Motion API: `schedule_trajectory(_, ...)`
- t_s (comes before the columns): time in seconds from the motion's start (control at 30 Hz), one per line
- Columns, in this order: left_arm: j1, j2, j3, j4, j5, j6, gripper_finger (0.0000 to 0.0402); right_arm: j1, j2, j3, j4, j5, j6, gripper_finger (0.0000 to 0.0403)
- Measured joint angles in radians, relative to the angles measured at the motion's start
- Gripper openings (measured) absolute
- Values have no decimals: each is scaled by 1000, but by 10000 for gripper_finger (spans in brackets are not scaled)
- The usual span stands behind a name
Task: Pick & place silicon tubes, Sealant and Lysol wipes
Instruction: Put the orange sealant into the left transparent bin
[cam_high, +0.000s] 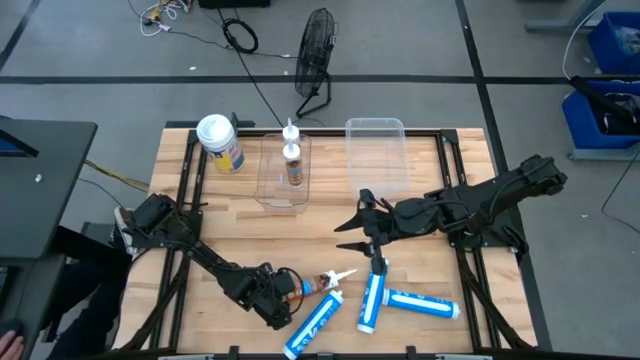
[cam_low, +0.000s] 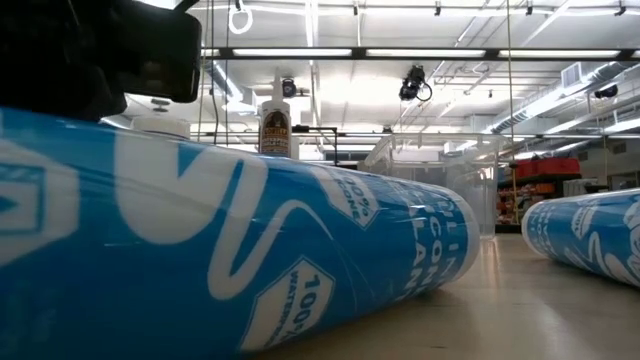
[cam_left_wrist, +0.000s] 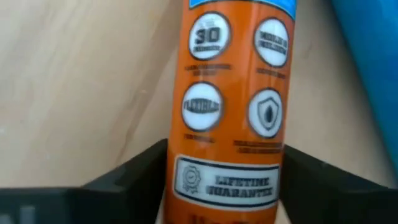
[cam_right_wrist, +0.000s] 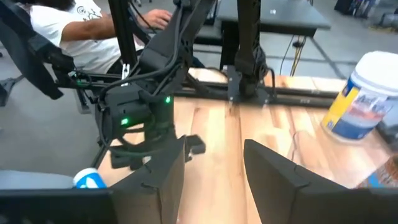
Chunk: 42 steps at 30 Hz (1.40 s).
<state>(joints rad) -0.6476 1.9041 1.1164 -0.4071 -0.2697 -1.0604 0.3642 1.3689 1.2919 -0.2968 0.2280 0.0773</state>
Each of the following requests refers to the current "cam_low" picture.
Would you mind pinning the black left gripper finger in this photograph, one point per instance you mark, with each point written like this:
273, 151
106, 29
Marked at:
60, 90

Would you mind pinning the orange Gorilla sealant tube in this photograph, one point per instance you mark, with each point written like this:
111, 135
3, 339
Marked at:
275, 135

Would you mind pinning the blue silicone sealant tube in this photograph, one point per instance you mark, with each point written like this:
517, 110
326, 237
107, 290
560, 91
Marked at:
590, 235
200, 250

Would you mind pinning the Lysol wipes canister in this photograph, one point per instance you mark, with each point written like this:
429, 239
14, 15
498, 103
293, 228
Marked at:
160, 126

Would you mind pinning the round black ceiling fixture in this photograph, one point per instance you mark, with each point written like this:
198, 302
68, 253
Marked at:
289, 88

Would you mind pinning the large clear plastic bin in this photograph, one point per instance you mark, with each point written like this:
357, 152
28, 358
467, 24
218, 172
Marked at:
480, 210

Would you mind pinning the red storage bins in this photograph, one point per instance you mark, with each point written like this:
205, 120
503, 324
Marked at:
550, 167

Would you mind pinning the dark storage shelf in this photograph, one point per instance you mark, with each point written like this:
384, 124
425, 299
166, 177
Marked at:
560, 177

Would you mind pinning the black ceiling speaker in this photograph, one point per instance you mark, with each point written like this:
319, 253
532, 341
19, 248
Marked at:
606, 91

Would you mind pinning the black overhead frame bar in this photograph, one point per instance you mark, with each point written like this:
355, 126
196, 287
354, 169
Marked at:
359, 52
350, 134

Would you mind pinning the black overhead camera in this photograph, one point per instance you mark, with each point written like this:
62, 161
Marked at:
412, 82

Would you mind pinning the silver ventilation duct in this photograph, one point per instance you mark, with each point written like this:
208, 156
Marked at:
600, 72

